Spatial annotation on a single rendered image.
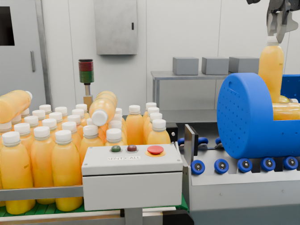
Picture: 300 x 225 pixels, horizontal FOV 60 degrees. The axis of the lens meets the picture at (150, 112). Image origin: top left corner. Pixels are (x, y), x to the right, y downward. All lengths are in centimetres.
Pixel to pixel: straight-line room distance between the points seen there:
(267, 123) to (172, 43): 353
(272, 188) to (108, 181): 56
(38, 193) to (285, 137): 69
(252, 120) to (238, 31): 378
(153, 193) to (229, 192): 37
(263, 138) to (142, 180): 41
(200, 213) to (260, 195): 20
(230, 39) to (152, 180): 404
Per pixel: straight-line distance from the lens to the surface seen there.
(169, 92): 431
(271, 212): 97
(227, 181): 86
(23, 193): 74
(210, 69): 363
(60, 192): 72
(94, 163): 53
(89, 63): 115
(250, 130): 79
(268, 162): 90
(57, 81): 440
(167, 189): 55
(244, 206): 90
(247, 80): 84
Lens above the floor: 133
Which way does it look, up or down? 15 degrees down
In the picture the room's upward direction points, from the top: straight up
